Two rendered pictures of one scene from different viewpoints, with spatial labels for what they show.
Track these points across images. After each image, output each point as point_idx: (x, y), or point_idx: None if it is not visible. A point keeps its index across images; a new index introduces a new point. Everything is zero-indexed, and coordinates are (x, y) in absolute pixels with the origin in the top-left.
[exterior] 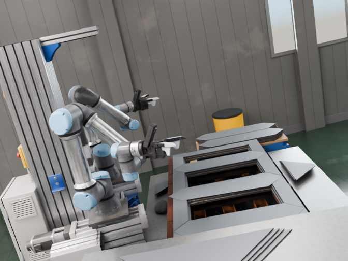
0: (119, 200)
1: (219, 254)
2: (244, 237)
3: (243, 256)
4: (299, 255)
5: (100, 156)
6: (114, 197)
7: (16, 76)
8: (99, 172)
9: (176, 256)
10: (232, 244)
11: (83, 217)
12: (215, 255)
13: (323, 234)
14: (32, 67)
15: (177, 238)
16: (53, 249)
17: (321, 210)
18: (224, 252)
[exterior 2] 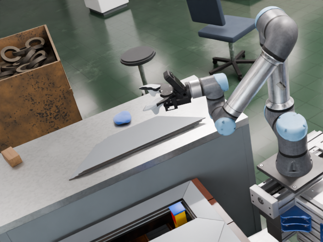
0: (298, 182)
1: (122, 139)
2: (105, 156)
3: (104, 142)
4: (66, 160)
5: None
6: (279, 153)
7: None
8: (295, 125)
9: (155, 130)
10: (114, 149)
11: None
12: (125, 138)
13: (45, 182)
14: None
15: (168, 149)
16: (321, 134)
17: (40, 208)
18: (118, 142)
